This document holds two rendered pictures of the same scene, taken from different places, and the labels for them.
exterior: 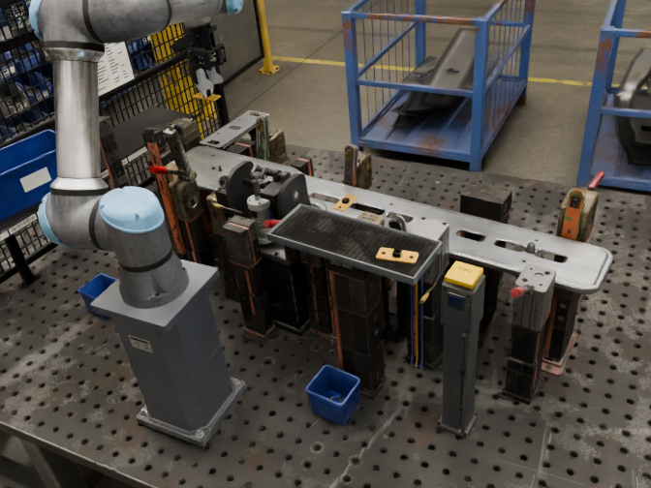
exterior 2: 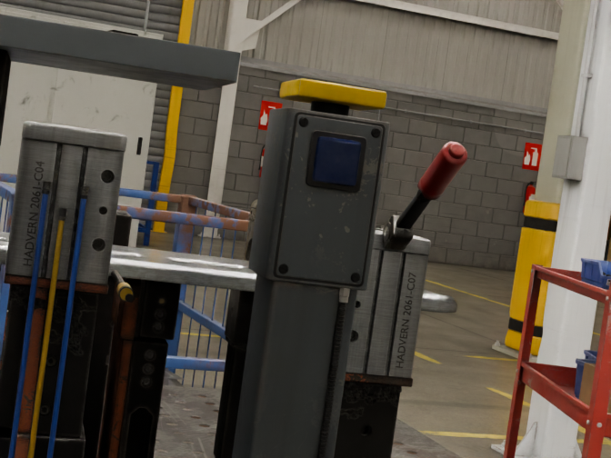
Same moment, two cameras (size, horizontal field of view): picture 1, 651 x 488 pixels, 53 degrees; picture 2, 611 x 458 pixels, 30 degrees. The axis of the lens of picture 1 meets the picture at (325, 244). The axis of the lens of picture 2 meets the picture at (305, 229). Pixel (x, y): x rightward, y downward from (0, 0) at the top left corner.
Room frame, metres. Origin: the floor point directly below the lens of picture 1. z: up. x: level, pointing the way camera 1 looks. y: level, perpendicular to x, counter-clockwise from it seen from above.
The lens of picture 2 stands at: (0.51, 0.32, 1.10)
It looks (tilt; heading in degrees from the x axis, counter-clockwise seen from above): 3 degrees down; 310
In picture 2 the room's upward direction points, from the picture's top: 8 degrees clockwise
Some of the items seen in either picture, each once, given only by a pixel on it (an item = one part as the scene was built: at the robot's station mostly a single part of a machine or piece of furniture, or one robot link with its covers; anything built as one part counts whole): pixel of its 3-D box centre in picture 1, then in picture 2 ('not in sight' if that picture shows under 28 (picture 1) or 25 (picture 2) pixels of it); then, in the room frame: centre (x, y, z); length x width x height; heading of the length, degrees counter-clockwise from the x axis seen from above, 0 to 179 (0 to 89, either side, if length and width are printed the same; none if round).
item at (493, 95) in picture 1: (446, 62); not in sight; (3.88, -0.87, 0.47); 1.20 x 0.80 x 0.95; 150
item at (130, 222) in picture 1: (133, 224); not in sight; (1.15, 0.39, 1.27); 0.13 x 0.12 x 0.14; 70
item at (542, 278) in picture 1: (528, 336); (350, 440); (1.08, -0.45, 0.88); 0.11 x 0.10 x 0.36; 144
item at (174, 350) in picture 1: (175, 350); not in sight; (1.14, 0.39, 0.90); 0.21 x 0.21 x 0.40; 61
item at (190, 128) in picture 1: (192, 167); not in sight; (2.10, 0.45, 0.88); 0.08 x 0.08 x 0.36; 54
